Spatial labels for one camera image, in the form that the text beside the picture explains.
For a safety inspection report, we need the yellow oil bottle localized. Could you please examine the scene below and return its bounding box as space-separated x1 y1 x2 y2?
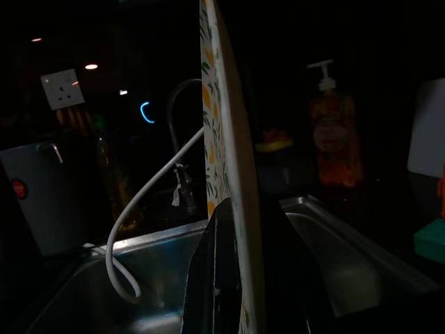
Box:
93 114 143 234

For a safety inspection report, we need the grey tumbler red logo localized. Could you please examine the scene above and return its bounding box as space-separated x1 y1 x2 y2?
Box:
0 141 88 257

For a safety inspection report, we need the metal kitchen faucet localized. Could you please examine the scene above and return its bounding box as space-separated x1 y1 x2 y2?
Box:
165 79 204 216

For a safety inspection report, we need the white wall socket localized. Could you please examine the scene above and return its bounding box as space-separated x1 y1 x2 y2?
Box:
40 68 86 111

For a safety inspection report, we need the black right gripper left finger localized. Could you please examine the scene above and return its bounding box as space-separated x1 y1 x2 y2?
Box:
182 197 241 334

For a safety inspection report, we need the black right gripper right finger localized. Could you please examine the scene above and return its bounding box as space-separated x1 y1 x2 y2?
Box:
256 200 339 334

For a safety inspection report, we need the stainless steel sink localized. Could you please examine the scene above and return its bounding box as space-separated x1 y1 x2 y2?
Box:
24 194 442 334

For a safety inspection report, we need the yellow lid container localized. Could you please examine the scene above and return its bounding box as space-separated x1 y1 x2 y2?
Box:
255 128 296 196

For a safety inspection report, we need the yellow leaf print plate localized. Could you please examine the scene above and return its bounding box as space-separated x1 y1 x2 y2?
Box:
200 0 267 334

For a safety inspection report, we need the green sponge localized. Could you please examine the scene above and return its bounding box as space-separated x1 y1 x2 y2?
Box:
412 218 445 265

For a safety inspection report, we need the white cutting board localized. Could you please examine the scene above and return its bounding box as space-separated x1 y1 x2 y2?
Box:
406 78 445 178

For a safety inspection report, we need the white hose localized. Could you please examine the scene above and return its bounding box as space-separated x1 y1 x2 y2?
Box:
105 128 206 304

